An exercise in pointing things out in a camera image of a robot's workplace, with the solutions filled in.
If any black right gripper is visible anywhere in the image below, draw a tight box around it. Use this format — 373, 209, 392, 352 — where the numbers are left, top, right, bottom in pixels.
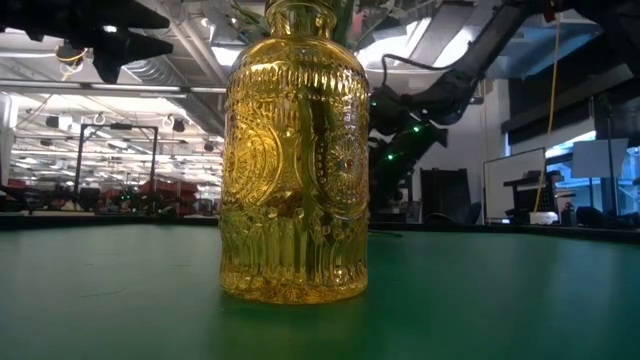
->
370, 124, 450, 201

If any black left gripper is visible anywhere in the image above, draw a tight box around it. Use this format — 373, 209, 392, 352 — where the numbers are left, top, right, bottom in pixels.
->
0, 0, 174, 84

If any yellow embossed glass vase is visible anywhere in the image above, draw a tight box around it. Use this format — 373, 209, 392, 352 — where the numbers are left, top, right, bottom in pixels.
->
218, 0, 372, 306

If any black chair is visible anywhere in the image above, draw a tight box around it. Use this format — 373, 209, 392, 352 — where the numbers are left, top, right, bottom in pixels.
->
418, 167, 482, 225

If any ceiling light strip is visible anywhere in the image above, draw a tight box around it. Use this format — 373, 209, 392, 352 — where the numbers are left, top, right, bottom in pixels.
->
0, 80, 229, 99

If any whiteboard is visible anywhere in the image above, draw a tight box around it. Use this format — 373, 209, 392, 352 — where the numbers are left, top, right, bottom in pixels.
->
482, 146, 548, 221

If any black standing desk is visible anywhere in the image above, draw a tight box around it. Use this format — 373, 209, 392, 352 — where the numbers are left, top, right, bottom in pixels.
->
502, 169, 565, 222

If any green table mat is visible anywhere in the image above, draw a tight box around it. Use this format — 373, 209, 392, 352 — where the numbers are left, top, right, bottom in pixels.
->
0, 222, 640, 360

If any red equipment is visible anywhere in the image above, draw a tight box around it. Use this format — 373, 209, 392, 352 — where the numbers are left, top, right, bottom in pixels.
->
138, 178, 200, 216

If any white panel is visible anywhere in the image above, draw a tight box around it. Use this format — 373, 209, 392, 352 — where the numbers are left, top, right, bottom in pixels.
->
571, 138, 630, 180

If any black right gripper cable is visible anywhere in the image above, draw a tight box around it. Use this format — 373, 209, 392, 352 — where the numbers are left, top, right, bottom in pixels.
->
379, 52, 456, 89

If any black metal frame stand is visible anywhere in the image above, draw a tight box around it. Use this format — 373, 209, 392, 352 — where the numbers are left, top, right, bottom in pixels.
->
73, 122, 160, 201

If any yellow hanging cable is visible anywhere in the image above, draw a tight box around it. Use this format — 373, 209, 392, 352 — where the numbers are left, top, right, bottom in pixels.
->
532, 13, 562, 213

